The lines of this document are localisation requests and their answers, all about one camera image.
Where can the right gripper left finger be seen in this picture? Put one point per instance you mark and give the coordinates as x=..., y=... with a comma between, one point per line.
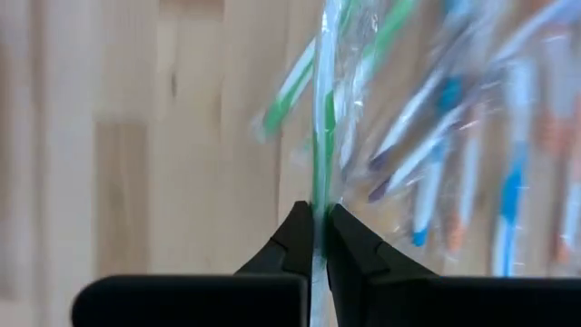
x=227, y=300

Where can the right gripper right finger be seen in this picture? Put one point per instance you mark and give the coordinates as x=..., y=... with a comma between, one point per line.
x=408, y=300

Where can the orange toothbrush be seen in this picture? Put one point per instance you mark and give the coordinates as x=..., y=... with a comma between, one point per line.
x=556, y=131
x=467, y=181

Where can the purple toothbrush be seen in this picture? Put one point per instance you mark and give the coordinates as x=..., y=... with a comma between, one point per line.
x=422, y=154
x=408, y=118

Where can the blue toothbrush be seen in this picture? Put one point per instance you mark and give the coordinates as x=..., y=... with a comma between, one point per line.
x=431, y=191
x=513, y=191
x=535, y=27

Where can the green toothbrush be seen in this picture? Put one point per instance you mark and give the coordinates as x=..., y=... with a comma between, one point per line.
x=323, y=136
x=390, y=27
x=286, y=100

